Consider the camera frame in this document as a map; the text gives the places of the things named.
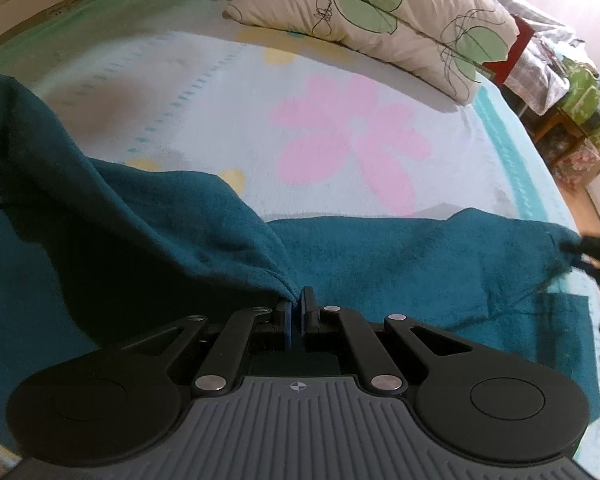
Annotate floral print blanket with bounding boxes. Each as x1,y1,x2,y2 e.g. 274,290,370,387
0,0,600,480

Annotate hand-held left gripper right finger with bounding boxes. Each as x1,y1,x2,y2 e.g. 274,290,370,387
300,286,475,394

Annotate floral gift box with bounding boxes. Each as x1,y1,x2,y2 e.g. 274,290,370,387
550,140,600,188

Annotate red box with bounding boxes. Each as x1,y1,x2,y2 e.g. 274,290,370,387
482,16,535,85

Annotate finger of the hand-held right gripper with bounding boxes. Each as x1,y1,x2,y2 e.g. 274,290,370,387
562,234,600,283

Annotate teal pants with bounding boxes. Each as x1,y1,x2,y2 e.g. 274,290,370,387
0,74,600,453

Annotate green patterned box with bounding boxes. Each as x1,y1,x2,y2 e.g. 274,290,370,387
555,55,600,148

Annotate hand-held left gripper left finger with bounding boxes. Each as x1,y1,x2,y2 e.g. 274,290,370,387
121,299,298,395

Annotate wooden stool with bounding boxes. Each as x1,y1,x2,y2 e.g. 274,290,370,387
532,110,588,163

